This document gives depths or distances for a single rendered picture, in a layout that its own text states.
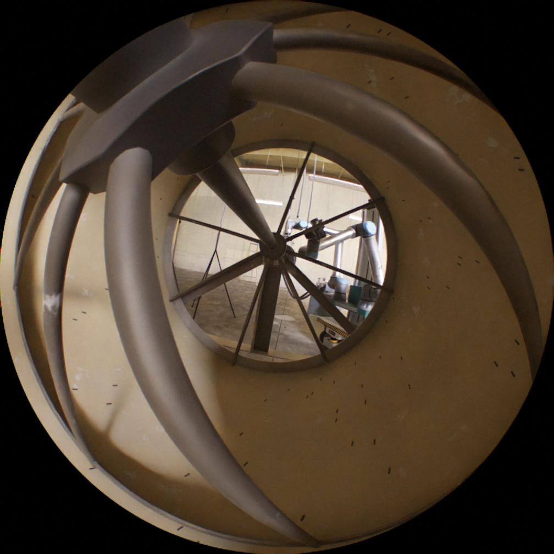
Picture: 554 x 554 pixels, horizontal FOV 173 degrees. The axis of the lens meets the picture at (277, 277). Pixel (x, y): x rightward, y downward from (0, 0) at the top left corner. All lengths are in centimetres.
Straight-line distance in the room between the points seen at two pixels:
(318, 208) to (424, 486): 1016
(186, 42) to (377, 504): 76
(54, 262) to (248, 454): 73
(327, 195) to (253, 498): 1054
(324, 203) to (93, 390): 1036
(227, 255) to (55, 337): 996
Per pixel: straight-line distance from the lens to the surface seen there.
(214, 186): 28
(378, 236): 213
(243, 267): 123
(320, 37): 18
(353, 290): 221
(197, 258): 1084
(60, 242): 18
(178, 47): 15
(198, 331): 126
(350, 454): 70
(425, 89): 87
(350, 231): 166
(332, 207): 1031
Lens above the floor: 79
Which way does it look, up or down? 2 degrees down
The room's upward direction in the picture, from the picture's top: 10 degrees clockwise
